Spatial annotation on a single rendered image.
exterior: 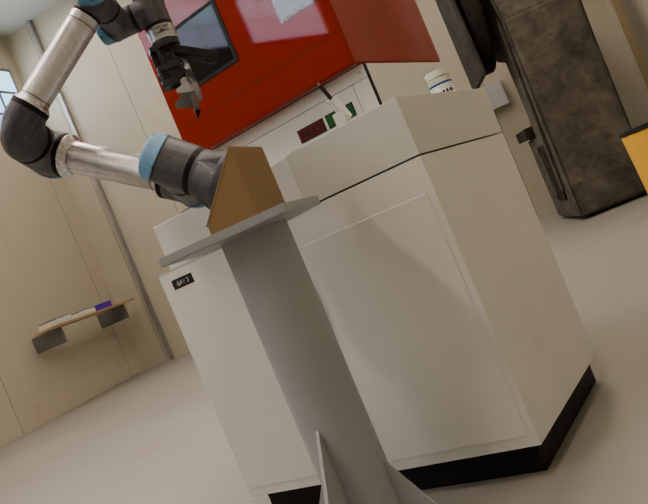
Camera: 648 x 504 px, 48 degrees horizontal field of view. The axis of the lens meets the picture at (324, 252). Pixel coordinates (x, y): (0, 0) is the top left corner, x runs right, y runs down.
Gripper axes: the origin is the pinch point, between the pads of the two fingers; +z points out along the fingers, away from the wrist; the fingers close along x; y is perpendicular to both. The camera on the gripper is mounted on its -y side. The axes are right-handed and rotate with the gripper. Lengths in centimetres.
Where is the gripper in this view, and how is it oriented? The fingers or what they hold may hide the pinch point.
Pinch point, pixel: (202, 109)
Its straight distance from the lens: 200.4
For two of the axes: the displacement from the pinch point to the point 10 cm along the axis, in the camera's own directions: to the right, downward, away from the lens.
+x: 2.2, -0.9, -9.7
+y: -9.0, 3.8, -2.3
